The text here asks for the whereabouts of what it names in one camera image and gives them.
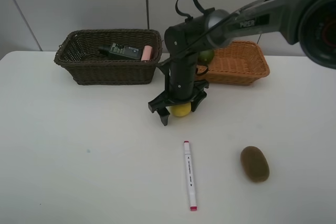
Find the white red-capped marker pen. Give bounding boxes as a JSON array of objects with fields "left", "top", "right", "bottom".
[{"left": 183, "top": 141, "right": 197, "bottom": 211}]

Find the yellow lemon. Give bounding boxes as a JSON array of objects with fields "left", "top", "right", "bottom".
[{"left": 170, "top": 102, "right": 191, "bottom": 117}]

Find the green lime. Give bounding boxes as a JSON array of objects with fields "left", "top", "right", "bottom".
[{"left": 198, "top": 49, "right": 215, "bottom": 64}]

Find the dark green spray bottle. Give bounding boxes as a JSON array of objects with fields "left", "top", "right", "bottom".
[{"left": 98, "top": 43, "right": 142, "bottom": 61}]

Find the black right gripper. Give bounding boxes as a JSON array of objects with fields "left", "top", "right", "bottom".
[{"left": 148, "top": 52, "right": 209, "bottom": 126}]

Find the orange wicker basket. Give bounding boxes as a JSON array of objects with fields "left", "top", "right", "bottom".
[{"left": 195, "top": 41, "right": 270, "bottom": 86}]

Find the pink lotion bottle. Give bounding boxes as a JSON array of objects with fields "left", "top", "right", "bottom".
[{"left": 141, "top": 45, "right": 153, "bottom": 61}]

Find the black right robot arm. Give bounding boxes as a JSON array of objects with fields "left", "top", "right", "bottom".
[{"left": 148, "top": 0, "right": 335, "bottom": 125}]

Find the dark brown wicker basket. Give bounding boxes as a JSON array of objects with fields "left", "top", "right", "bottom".
[{"left": 54, "top": 29, "right": 162, "bottom": 86}]

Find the brown kiwi fruit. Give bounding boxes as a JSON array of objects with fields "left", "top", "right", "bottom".
[{"left": 240, "top": 146, "right": 270, "bottom": 183}]

